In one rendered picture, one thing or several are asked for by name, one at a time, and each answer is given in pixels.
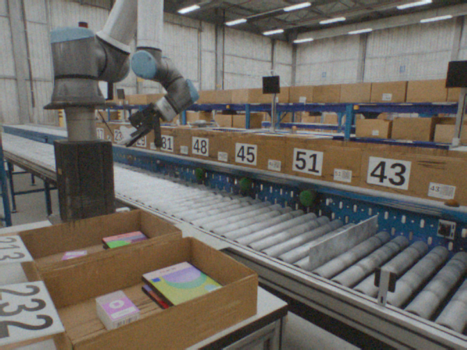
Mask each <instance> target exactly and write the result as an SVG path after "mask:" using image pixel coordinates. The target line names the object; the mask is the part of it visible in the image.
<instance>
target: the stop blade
mask: <svg viewBox="0 0 467 350"><path fill-rule="evenodd" d="M377 217H378V216H377V215H376V216H374V217H371V218H370V219H367V220H365V221H363V222H360V223H358V224H356V225H354V226H353V227H351V228H348V229H346V230H344V231H342V232H340V233H338V234H335V235H333V236H331V237H330V238H328V239H326V240H323V241H322V242H319V243H317V244H314V245H312V246H310V247H309V268H308V272H309V273H310V272H312V270H314V269H316V268H318V267H320V266H321V265H323V264H325V263H328V262H329V261H331V259H333V258H335V257H337V256H339V255H341V254H343V253H345V252H346V251H348V250H350V249H351V248H353V247H355V246H356V245H358V244H360V243H362V242H364V241H366V240H368V238H370V237H372V236H374V235H376V230H377Z"/></svg>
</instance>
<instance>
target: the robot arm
mask: <svg viewBox="0 0 467 350"><path fill-rule="evenodd" d="M162 21H163V0H116V2H115V5H114V6H113V9H112V11H111V14H110V15H109V17H108V20H107V22H106V25H105V27H104V29H103V30H102V31H100V32H96V33H95V35H94V32H93V31H92V30H90V29H89V28H81V27H60V28H55V29H53V30H52V31H51V32H50V36H51V41H50V43H51V54H52V60H53V67H54V79H55V85H54V90H53V93H52V96H51V102H52V101H85V102H106V101H105V98H104V95H103V92H102V91H101V88H100V87H99V82H98V81H104V82H105V83H107V82H108V83H117V82H120V81H123V80H124V79H125V78H126V77H127V76H128V74H129V72H130V69H131V68H132V70H133V73H134V74H135V75H136V76H138V77H140V78H142V79H144V80H150V81H154V82H157V83H160V84H161V85H162V86H163V87H164V90H165V91H166V92H167V94H166V95H165V96H163V97H162V98H160V99H159V100H157V102H155V104H156V106H154V105H153V103H150V104H149V106H147V107H146V108H144V109H143V110H138V111H137V112H135V113H134V114H132V115H131V116H130V117H128V119H129V121H130V124H131V125H132V128H127V127H125V126H121V127H120V132H121V134H122V137H123V139H121V140H120V141H119V142H117V144H125V143H126V142H128V141H130V143H128V144H127V145H126V148H128V147H131V146H132V145H134V144H135V143H136V142H138V141H140V140H141V139H143V138H144V136H146V134H148V133H150V132H151V131H152V130H154V135H155V140H154V144H155V146H156V147H157V148H158V147H163V143H164V141H163V139H161V137H162V132H161V123H160V119H159V118H161V119H162V120H163V122H164V121H166V120H168V121H170V120H171V119H174V118H175V117H176V116H177V115H179V113H180V112H182V111H183V110H185V109H186V108H188V107H189V106H191V105H193V104H194V102H196V101H197V100H198V99H199V93H198V91H197V88H196V87H195V85H194V84H192V82H191V80H190V79H185V78H184V76H183V75H182V73H180V72H179V70H178V69H177V68H176V67H175V65H174V64H173V62H172V60H171V59H170V58H169V57H168V56H165V55H162V48H161V47H162ZM136 29H137V47H136V52H135V53H134V55H133V57H132V59H131V60H130V57H129V56H130V54H131V48H130V46H129V45H130V42H131V40H132V38H133V35H134V33H135V31H136Z"/></svg>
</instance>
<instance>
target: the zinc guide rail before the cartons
mask: <svg viewBox="0 0 467 350"><path fill-rule="evenodd" d="M2 125H4V126H10V125H5V124H2ZM11 127H15V128H18V129H23V130H28V131H34V130H31V129H26V128H22V127H18V126H11ZM34 132H39V133H46V134H50V135H57V136H61V137H66V138H68V136H67V135H59V134H55V133H47V132H43V131H34ZM113 147H119V148H123V149H131V150H135V151H143V152H147V153H154V154H158V155H162V156H170V157H175V158H181V159H186V160H189V161H193V162H199V163H205V164H210V165H217V166H221V167H229V168H233V169H241V170H245V172H253V173H257V174H265V175H268V176H276V177H281V178H287V179H293V180H296V181H300V182H305V183H311V184H316V185H323V186H327V187H332V188H339V189H344V190H351V191H355V192H359V193H363V194H370V195H375V196H378V197H386V198H390V199H397V200H402V201H409V202H414V203H420V204H421V205H425V206H432V207H437V208H444V209H448V210H456V211H459V212H465V213H467V207H466V206H459V207H458V208H453V207H448V206H444V202H441V201H433V200H429V199H421V198H417V197H408V196H404V195H400V194H392V193H388V192H383V191H379V190H371V189H367V188H362V187H354V186H350V185H342V184H337V183H330V182H326V181H321V180H317V179H313V178H304V177H300V176H293V175H287V174H280V173H275V172H267V170H262V169H254V168H250V167H242V166H237V165H230V164H224V163H220V162H212V161H208V160H204V159H200V158H191V157H187V156H179V155H175V154H170V153H163V152H157V151H150V150H145V149H137V148H133V147H128V148H126V146H125V145H121V144H113Z"/></svg>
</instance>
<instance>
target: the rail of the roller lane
mask: <svg viewBox="0 0 467 350"><path fill-rule="evenodd" d="M3 151H5V152H6V155H5V154H4V156H5V157H7V158H10V159H12V160H14V161H17V162H19V163H21V164H23V165H26V166H27V167H28V168H30V169H32V170H34V171H36V172H39V173H41V174H43V175H45V176H47V177H49V178H51V179H53V180H55V181H56V182H57V178H56V169H55V168H53V167H51V166H49V165H46V164H44V163H42V162H39V161H36V160H34V159H31V158H28V157H26V156H23V155H21V154H20V153H17V152H15V151H12V150H10V149H7V148H5V147H3ZM24 160H25V161H27V164H26V163H24ZM115 205H116V209H118V208H129V209H130V210H137V209H140V210H141V209H143V210H145V211H147V212H149V213H151V214H153V215H154V216H156V217H158V218H160V219H163V220H165V221H167V222H168V223H170V224H179V223H182V222H184V221H182V220H180V219H177V218H175V217H171V216H169V215H166V213H164V212H160V211H158V210H155V209H153V208H150V207H147V206H144V205H142V204H140V203H139V202H137V201H134V200H131V199H128V198H126V197H123V196H121V195H118V194H115ZM184 223H187V224H188V225H189V226H191V227H193V228H195V229H197V230H199V231H201V232H203V233H205V234H208V235H209V236H211V237H212V238H215V239H216V240H219V241H221V242H223V243H225V244H228V245H229V247H228V248H225V249H221V250H219V251H221V252H223V253H225V254H227V255H229V256H231V257H232V258H233V259H235V260H237V261H239V262H241V263H242V264H244V265H246V266H248V267H251V268H252V269H253V270H254V271H256V272H257V274H258V281H259V282H261V283H263V284H265V285H267V286H269V287H271V288H274V289H276V290H278V291H280V292H283V293H284V294H286V295H288V296H290V297H292V298H294V299H297V300H298V301H301V302H302V303H305V304H307V305H309V306H311V307H313V308H315V309H316V310H319V311H320V312H322V313H324V314H326V315H329V316H332V317H334V318H336V319H338V320H340V321H342V322H345V323H346V324H347V325H349V326H351V327H353V328H356V329H358V330H360V331H362V332H364V333H366V334H368V335H371V336H373V337H374V338H376V339H378V340H381V341H382V342H385V343H387V344H389V345H391V346H393V347H395V348H397V349H399V350H467V336H465V335H461V334H459V333H458V332H455V331H452V330H450V329H448V328H444V327H442V326H439V325H438V324H435V323H434V322H431V321H428V320H426V319H423V318H421V317H418V316H415V315H412V314H411V313H410V312H407V311H405V310H401V309H399V308H396V307H394V306H391V305H388V304H386V308H384V307H382V306H379V305H377V303H378V299H374V298H372V297H369V296H367V295H365V294H362V293H359V292H356V291H354V290H351V289H349V288H346V287H343V286H342V285H339V284H337V283H335V282H333V281H330V280H327V279H325V278H322V277H320V276H317V275H314V274H311V273H309V272H306V270H304V269H300V268H298V267H295V266H293V265H289V264H288V263H285V262H282V261H280V260H277V259H274V258H273V257H272V256H268V255H265V254H264V253H261V252H258V251H255V250H253V249H250V248H247V247H244V245H241V244H239V243H236V242H233V241H231V240H228V239H225V238H223V237H220V236H219V235H216V234H214V233H212V232H209V231H206V230H204V229H202V228H199V227H196V226H193V225H191V224H190V223H188V222H184Z"/></svg>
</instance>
